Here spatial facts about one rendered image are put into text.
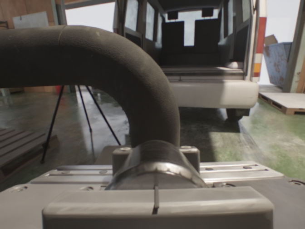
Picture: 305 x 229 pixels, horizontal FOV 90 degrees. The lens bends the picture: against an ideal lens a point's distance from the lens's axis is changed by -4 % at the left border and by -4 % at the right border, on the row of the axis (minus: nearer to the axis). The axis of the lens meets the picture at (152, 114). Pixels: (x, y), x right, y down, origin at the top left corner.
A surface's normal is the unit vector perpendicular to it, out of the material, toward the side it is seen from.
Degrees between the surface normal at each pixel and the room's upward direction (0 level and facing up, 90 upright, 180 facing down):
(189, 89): 85
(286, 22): 90
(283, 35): 90
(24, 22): 90
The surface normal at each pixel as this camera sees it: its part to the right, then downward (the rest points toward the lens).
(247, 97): -0.16, 0.31
